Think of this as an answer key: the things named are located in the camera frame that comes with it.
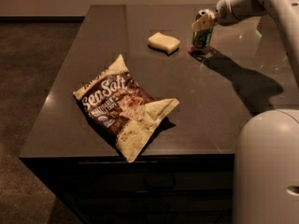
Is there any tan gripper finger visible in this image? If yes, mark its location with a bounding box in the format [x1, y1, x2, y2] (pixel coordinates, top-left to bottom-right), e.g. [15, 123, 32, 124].
[192, 10, 217, 32]

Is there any green soda can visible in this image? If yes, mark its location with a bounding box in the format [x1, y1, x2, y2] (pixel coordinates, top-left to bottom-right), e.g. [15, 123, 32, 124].
[192, 8, 217, 49]

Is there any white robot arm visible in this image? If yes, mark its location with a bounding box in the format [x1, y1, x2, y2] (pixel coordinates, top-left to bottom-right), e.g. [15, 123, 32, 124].
[192, 0, 299, 224]

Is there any yellow sponge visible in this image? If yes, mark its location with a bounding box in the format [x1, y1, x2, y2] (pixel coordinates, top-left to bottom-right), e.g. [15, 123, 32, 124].
[148, 32, 180, 54]

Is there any brown sea salt chip bag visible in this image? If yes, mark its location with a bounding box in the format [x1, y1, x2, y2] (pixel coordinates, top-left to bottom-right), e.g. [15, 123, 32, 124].
[73, 56, 178, 162]

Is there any dark counter cabinet with drawers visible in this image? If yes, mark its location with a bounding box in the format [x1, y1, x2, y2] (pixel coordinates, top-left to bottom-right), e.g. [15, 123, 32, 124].
[21, 155, 234, 224]

